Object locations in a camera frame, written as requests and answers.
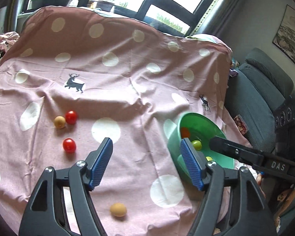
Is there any small tan round fruit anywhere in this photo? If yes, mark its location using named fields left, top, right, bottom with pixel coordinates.
left=110, top=203, right=127, bottom=217
left=54, top=116, right=66, bottom=129

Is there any framed landscape painting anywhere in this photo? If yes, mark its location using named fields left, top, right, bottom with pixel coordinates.
left=272, top=4, right=295, bottom=75

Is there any red patterned snack packet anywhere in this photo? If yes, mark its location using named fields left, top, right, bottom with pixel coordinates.
left=233, top=115, right=247, bottom=135

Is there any green plastic bowl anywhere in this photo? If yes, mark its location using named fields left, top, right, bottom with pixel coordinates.
left=168, top=112, right=235, bottom=185

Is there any grey curtain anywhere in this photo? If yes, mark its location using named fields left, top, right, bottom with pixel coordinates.
left=187, top=0, right=239, bottom=38

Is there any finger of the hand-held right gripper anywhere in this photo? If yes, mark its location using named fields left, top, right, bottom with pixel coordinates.
left=208, top=136, right=264, bottom=169

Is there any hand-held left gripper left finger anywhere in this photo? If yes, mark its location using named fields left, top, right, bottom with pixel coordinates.
left=18, top=137, right=113, bottom=236

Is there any orange printed cloth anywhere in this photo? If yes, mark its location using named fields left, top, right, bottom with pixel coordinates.
left=273, top=188, right=295, bottom=217

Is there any red cherry tomato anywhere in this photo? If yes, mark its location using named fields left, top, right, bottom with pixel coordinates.
left=65, top=111, right=78, bottom=125
left=63, top=138, right=77, bottom=153

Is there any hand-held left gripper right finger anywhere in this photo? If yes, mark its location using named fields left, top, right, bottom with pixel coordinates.
left=179, top=138, right=278, bottom=236

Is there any pink crumpled cloth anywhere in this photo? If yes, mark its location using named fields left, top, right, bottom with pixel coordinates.
left=0, top=31, right=20, bottom=52

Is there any purple cloth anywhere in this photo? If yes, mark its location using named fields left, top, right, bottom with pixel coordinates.
left=229, top=59, right=239, bottom=78

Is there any grey sofa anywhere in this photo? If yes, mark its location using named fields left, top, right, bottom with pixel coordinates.
left=224, top=48, right=295, bottom=150

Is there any pink polka dot blanket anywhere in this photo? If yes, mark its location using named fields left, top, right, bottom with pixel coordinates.
left=0, top=6, right=251, bottom=236

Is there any potted plant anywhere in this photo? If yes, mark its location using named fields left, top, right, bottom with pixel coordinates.
left=98, top=0, right=115, bottom=11

